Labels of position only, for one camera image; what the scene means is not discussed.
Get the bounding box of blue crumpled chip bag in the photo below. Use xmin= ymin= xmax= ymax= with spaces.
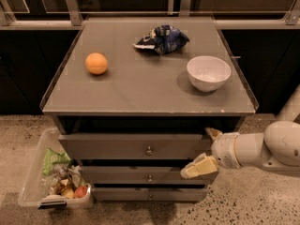
xmin=134 ymin=25 xmax=189 ymax=55

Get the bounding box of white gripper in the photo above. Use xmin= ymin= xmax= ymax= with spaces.
xmin=180 ymin=127 xmax=241 ymax=179

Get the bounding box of metal railing frame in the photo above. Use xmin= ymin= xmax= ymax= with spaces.
xmin=1 ymin=0 xmax=299 ymax=29

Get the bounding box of orange fruit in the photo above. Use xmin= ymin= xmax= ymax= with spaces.
xmin=85 ymin=52 xmax=108 ymax=75

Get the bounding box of grey middle drawer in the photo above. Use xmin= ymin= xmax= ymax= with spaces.
xmin=81 ymin=166 xmax=218 ymax=185

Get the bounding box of grey drawer cabinet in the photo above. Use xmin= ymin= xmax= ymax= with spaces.
xmin=41 ymin=20 xmax=258 ymax=189

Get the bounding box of green snack packet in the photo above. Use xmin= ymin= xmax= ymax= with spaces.
xmin=42 ymin=148 xmax=71 ymax=176

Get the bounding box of clear plastic bin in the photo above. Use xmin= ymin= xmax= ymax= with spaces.
xmin=18 ymin=127 xmax=93 ymax=209

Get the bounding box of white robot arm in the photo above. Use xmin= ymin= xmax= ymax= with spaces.
xmin=180 ymin=85 xmax=300 ymax=179

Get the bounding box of grey top drawer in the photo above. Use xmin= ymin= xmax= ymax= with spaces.
xmin=58 ymin=134 xmax=212 ymax=159

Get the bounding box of red apple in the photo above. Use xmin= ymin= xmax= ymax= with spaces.
xmin=74 ymin=186 xmax=88 ymax=199

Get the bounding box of white ceramic bowl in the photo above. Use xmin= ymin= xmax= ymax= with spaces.
xmin=187 ymin=55 xmax=232 ymax=92

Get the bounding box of yellow food item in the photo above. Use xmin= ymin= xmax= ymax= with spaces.
xmin=61 ymin=187 xmax=74 ymax=199

